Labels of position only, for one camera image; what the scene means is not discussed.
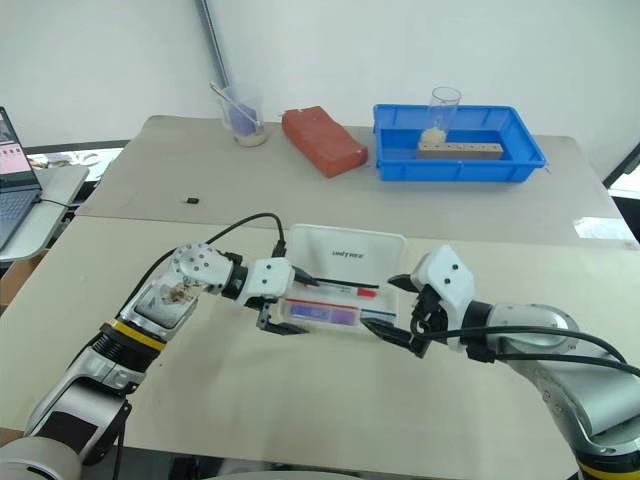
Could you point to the clear glass beaker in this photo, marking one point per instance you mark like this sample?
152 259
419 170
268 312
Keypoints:
245 117

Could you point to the white marker with blue stripe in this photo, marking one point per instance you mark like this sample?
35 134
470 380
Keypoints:
378 315

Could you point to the purple printed eraser pack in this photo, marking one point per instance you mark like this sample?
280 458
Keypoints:
322 311

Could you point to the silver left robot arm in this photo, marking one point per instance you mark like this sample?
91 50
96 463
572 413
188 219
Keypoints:
150 310

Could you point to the purple plastic scoop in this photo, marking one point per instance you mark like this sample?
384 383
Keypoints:
241 117

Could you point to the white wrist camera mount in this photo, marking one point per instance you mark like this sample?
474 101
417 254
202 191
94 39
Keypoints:
447 280
267 280

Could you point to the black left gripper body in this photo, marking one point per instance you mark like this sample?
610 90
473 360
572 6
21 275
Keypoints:
265 312

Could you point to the brown cardboard box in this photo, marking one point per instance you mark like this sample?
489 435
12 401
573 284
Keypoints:
20 275

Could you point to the blue plastic bin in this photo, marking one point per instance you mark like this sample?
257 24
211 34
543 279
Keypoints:
515 145

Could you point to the wooden block with holes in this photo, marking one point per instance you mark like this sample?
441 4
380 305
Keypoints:
465 150

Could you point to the grey side table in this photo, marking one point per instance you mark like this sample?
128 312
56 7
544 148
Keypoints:
55 200

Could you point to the small black clip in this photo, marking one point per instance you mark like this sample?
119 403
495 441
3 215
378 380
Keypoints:
192 200

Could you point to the metal pole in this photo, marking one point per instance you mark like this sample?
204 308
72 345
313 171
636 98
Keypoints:
214 45

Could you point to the white plastic pencil case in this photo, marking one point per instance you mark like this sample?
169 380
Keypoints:
350 250

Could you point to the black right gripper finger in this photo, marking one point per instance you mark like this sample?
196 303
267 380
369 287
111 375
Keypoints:
392 336
402 282

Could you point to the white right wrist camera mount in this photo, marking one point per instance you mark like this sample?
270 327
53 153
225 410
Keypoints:
447 280

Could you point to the red brick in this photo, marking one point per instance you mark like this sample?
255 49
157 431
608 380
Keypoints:
322 140

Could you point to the glass stirring rod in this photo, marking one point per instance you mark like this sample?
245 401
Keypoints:
235 104

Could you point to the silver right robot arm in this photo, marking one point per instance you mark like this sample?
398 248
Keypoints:
560 350

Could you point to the grey laptop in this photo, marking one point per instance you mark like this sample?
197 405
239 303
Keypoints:
15 190

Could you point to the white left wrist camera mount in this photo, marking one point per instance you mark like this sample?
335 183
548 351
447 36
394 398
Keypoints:
267 280

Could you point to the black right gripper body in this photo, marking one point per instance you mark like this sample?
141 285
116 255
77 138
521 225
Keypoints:
429 312

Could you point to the beige crumbly lump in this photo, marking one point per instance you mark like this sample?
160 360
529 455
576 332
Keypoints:
433 136

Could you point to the clear glass cylinder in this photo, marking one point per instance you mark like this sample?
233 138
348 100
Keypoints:
444 112

